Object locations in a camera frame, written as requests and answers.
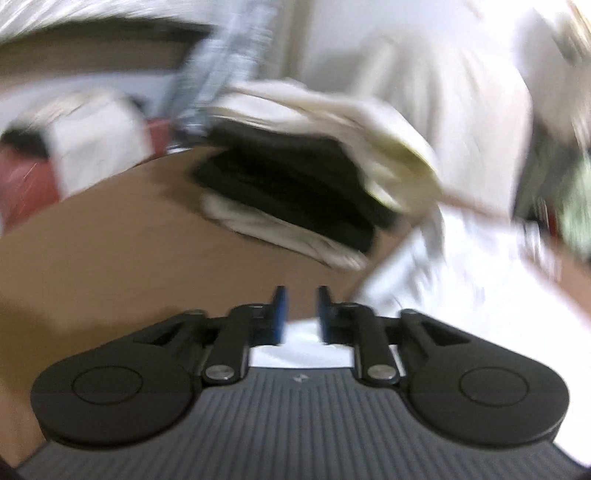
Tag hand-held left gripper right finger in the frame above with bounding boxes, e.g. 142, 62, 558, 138
316, 286, 467, 387

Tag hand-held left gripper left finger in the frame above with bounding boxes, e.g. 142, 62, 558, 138
134, 286, 289, 386

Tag white cloth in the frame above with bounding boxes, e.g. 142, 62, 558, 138
252, 205, 591, 370

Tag dark hanging clothes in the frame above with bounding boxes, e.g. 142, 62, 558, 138
512, 134, 571, 241

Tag black folded garment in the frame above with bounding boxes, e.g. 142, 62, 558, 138
193, 127, 400, 254

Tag white box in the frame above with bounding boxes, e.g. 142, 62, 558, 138
44, 91, 155, 197

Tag grey patterned cloth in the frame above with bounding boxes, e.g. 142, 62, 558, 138
168, 0, 289, 137

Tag green quilted garment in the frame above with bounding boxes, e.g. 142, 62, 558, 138
556, 154, 591, 257

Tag red object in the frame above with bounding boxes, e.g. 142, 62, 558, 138
0, 117, 183, 227

